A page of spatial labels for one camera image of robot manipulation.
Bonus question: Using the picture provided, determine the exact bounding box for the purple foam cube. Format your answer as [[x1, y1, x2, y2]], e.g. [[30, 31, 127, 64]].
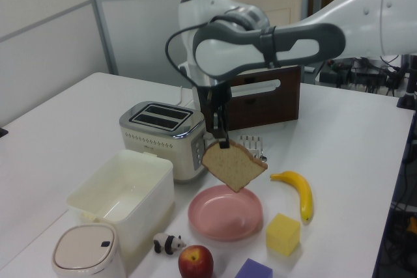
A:
[[234, 257, 274, 278]]

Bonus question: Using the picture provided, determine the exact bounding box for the toasted bread slice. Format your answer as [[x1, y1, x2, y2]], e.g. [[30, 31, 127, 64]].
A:
[[201, 139, 269, 193]]

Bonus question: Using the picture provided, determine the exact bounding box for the panda figurine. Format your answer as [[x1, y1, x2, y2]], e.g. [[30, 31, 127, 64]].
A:
[[152, 232, 188, 256]]

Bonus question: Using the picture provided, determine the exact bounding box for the yellow banana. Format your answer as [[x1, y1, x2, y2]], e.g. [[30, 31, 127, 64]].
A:
[[269, 170, 314, 223]]

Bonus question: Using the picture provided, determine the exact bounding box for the small cream lidded bin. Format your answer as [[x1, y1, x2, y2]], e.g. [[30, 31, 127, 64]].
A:
[[50, 223, 127, 278]]

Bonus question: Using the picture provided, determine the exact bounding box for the yellow foam cube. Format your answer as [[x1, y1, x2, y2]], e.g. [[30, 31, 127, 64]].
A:
[[265, 212, 302, 257]]

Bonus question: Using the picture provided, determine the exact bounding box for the pink plate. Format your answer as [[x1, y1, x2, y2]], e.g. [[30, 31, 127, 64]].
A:
[[187, 184, 264, 243]]

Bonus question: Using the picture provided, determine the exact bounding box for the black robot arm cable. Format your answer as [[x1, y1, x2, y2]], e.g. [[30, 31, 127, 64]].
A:
[[165, 13, 278, 90]]

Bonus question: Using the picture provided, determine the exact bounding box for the cream chrome two-slot toaster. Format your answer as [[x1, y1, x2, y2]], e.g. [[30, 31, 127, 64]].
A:
[[118, 100, 207, 185]]

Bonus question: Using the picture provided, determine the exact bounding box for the red apple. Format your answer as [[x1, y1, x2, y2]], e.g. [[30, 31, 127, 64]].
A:
[[177, 244, 215, 278]]

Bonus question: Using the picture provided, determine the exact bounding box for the brown cabinet with white handles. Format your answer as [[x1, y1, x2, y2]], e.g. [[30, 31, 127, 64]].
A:
[[199, 63, 302, 132]]

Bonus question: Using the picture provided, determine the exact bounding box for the metal toast rack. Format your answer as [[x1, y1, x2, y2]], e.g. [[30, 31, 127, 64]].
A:
[[237, 134, 269, 163]]

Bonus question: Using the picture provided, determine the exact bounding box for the white open plastic box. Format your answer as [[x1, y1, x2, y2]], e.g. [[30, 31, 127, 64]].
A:
[[65, 149, 175, 253]]

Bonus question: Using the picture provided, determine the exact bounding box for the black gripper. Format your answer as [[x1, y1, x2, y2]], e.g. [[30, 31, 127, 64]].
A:
[[194, 81, 233, 151]]

